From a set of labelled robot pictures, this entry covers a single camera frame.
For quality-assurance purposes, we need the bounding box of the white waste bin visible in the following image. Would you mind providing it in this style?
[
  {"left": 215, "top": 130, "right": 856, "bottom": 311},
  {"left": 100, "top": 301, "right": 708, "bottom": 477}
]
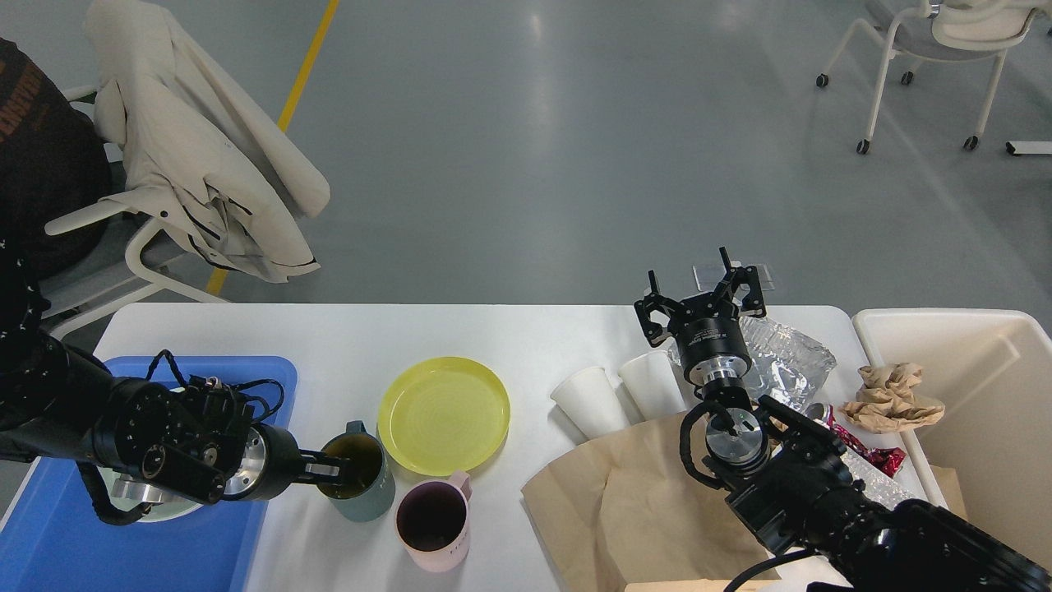
[{"left": 853, "top": 308, "right": 1051, "bottom": 568}]

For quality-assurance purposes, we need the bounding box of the crumpled brown paper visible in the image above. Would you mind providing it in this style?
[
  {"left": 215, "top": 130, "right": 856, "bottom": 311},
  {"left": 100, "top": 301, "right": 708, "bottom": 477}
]
[{"left": 839, "top": 363, "right": 947, "bottom": 434}]

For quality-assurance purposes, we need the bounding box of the white chair background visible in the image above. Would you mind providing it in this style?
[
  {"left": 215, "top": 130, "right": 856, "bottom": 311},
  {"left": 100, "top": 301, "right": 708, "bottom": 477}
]
[{"left": 815, "top": 1, "right": 1050, "bottom": 155}]

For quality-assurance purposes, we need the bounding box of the white paper cup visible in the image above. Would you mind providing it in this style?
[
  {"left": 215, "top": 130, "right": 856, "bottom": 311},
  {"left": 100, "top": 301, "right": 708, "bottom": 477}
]
[
  {"left": 618, "top": 349, "right": 687, "bottom": 420},
  {"left": 550, "top": 366, "right": 631, "bottom": 441}
]

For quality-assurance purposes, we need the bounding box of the right white paper cup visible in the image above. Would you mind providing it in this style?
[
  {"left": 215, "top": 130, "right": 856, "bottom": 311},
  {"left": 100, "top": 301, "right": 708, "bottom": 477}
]
[{"left": 618, "top": 349, "right": 687, "bottom": 420}]

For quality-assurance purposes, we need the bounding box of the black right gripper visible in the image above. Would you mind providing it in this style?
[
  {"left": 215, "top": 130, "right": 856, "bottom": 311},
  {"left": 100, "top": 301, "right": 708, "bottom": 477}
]
[{"left": 634, "top": 247, "right": 767, "bottom": 386}]

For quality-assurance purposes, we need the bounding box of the yellow plastic plate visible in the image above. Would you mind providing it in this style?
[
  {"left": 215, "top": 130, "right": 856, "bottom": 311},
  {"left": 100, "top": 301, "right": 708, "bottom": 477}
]
[{"left": 378, "top": 356, "right": 511, "bottom": 477}]

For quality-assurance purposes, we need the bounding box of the red snack wrapper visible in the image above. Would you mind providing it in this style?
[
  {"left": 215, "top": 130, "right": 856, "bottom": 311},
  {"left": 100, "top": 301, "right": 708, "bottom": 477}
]
[{"left": 820, "top": 404, "right": 908, "bottom": 479}]

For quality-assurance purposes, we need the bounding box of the pink mug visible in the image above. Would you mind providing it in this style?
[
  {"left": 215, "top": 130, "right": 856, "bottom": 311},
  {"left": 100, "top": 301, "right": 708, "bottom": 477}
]
[{"left": 395, "top": 471, "right": 473, "bottom": 573}]

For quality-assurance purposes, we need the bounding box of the pale green plate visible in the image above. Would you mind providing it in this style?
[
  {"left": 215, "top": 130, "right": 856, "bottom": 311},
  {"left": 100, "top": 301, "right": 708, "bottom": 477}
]
[{"left": 100, "top": 468, "right": 202, "bottom": 522}]

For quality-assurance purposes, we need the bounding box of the brown paper bag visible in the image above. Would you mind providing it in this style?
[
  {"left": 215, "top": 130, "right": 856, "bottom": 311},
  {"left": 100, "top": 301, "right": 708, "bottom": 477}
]
[{"left": 522, "top": 414, "right": 768, "bottom": 591}]

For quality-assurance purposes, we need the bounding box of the person in dark clothes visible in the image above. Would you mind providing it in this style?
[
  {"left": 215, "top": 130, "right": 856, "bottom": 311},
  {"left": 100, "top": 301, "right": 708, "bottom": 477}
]
[{"left": 1, "top": 39, "right": 113, "bottom": 280}]

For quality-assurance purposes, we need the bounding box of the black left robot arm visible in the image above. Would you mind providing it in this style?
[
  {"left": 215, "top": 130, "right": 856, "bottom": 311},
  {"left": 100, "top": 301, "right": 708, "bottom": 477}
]
[{"left": 1, "top": 239, "right": 363, "bottom": 525}]

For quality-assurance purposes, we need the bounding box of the beige coat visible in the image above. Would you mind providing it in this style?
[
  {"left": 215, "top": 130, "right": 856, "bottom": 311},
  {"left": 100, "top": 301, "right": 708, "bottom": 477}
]
[{"left": 84, "top": 1, "right": 331, "bottom": 284}]

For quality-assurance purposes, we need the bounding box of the crumpled foil bag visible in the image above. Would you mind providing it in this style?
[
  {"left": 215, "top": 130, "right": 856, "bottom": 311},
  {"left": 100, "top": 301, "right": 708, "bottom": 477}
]
[
  {"left": 667, "top": 315, "right": 837, "bottom": 412},
  {"left": 841, "top": 449, "right": 914, "bottom": 511}
]

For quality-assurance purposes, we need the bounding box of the white office chair left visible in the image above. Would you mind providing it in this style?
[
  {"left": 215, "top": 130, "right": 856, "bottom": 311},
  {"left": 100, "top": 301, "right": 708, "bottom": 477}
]
[{"left": 33, "top": 82, "right": 231, "bottom": 342}]

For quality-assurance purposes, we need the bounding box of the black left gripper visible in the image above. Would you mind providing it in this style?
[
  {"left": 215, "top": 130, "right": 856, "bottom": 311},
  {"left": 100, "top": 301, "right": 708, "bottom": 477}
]
[{"left": 222, "top": 423, "right": 350, "bottom": 501}]

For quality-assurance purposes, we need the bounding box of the dark green mug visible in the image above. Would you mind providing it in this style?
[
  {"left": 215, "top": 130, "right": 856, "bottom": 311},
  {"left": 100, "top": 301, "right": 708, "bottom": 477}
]
[{"left": 316, "top": 420, "right": 397, "bottom": 522}]

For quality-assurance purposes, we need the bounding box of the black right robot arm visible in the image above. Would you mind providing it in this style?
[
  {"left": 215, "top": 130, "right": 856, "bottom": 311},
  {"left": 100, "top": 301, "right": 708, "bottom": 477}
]
[{"left": 634, "top": 248, "right": 1050, "bottom": 591}]

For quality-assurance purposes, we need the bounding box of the left white paper cup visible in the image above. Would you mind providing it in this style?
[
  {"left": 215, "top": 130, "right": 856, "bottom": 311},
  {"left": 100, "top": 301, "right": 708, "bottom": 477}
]
[{"left": 550, "top": 366, "right": 631, "bottom": 441}]

